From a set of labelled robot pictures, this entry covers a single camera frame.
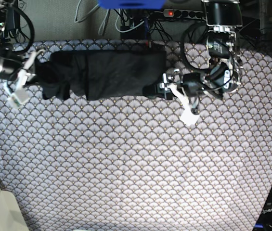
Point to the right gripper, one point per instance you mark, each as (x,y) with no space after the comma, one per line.
(17,94)

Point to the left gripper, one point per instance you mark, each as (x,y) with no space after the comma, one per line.
(176,85)

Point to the dark navy T-shirt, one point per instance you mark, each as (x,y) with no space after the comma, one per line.
(100,74)

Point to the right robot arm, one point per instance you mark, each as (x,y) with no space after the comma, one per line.
(15,70)

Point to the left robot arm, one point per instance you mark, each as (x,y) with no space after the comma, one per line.
(222,18)

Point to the black power strip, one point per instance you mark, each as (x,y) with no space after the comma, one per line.
(183,14)

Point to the fan patterned tablecloth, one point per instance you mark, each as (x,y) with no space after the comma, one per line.
(130,164)

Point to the blue plastic mount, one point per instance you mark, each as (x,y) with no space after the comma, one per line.
(131,4)

